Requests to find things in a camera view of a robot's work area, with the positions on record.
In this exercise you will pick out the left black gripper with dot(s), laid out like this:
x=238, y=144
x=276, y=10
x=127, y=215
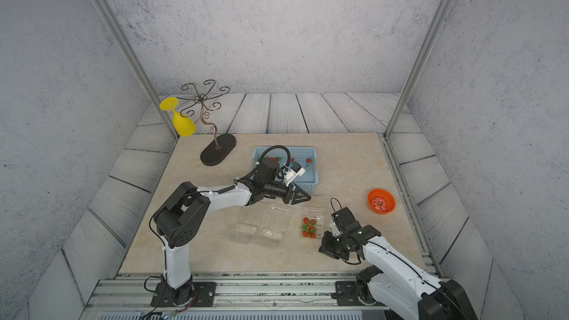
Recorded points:
x=293, y=189

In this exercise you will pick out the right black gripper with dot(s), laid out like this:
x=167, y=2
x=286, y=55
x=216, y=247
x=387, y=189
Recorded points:
x=326, y=248

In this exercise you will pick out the clear clamshell container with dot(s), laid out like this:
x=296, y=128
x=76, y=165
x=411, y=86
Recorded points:
x=274, y=225
x=318, y=214
x=249, y=221

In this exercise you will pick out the red strawberry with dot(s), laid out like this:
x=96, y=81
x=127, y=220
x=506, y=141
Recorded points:
x=309, y=227

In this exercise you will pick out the light blue plastic basket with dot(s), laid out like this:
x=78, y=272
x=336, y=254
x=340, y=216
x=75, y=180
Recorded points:
x=309, y=180

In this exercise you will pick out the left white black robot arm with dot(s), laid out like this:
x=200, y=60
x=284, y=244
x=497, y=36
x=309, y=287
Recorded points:
x=181, y=215

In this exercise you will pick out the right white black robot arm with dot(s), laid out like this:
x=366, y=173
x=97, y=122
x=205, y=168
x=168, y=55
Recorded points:
x=393, y=280

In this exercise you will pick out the orange plastic bowl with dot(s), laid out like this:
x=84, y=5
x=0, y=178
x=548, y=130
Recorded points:
x=381, y=201

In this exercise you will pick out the yellow plastic wine glass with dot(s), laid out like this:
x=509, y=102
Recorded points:
x=183, y=125

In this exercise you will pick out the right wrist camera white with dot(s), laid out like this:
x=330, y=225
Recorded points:
x=344, y=223

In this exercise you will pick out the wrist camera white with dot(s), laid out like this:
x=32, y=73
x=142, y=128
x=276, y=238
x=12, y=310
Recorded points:
x=344, y=223
x=293, y=170

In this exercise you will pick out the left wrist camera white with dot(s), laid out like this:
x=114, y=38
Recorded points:
x=293, y=170

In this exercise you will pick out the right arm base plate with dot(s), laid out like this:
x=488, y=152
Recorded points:
x=352, y=293

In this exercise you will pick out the bronze wire glass rack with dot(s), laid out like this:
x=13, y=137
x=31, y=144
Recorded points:
x=207, y=103

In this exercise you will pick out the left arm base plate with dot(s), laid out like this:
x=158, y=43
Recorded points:
x=199, y=294

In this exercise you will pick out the aluminium mounting rail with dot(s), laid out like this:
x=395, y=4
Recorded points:
x=238, y=296

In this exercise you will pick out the right aluminium frame post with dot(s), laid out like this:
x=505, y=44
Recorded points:
x=422, y=56

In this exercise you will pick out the aluminium frame post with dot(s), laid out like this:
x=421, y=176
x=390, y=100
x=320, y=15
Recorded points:
x=132, y=59
x=422, y=56

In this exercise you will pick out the left aluminium frame post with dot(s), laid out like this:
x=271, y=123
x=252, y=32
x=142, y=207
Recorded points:
x=132, y=59

